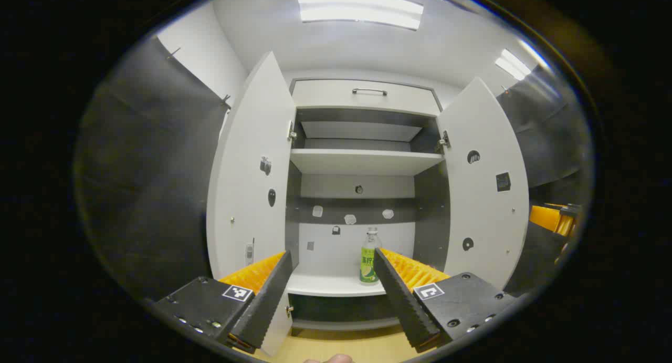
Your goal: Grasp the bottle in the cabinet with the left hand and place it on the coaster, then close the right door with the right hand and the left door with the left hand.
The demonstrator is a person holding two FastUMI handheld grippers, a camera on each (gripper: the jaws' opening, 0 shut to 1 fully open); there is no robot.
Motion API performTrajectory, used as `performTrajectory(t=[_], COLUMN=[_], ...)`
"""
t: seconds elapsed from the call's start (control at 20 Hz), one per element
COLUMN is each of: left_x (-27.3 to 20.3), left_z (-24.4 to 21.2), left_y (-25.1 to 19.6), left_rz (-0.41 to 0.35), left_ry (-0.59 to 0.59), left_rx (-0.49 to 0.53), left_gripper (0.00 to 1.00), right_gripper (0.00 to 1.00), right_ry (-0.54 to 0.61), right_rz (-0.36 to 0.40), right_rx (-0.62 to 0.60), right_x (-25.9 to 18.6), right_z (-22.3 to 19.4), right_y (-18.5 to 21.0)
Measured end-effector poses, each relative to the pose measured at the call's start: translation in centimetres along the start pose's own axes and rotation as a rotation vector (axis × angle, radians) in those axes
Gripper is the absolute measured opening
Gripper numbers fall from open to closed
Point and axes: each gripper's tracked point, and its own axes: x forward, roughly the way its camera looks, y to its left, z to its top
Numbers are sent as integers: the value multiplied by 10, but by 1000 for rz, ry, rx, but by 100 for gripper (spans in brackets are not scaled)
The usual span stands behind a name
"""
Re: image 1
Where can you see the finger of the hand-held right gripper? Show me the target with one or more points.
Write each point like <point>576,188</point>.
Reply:
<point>543,217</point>
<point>567,224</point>

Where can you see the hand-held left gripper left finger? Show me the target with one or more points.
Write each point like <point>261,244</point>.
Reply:
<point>265,305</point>

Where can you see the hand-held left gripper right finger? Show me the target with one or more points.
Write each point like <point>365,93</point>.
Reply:
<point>401,300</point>

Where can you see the grey white cabinet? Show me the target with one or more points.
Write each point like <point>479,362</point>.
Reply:
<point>430,221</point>

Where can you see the white cabinet door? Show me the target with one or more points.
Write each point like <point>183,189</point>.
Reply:
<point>483,210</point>
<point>247,142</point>

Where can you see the small ceiling light panel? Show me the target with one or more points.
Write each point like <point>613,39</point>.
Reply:
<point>513,64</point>

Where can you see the white cabinet drawer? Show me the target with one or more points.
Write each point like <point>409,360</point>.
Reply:
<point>325,95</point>

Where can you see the green label plastic bottle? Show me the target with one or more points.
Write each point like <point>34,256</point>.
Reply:
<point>368,263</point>

